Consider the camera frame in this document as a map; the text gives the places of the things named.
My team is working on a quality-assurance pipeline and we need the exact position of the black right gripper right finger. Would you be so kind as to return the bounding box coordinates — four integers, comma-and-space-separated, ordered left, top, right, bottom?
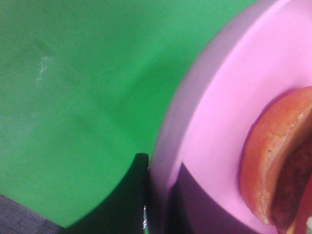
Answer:
167, 164, 256, 234

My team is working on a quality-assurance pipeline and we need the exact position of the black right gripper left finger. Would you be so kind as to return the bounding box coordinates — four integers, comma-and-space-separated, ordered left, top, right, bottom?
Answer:
59, 153, 149, 234

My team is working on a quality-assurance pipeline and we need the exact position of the pink round plate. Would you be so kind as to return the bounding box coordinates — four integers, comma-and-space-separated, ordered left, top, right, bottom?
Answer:
148, 0, 312, 234

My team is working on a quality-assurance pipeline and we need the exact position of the burger with lettuce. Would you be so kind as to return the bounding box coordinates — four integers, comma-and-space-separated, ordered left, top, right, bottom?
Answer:
239, 86, 312, 234

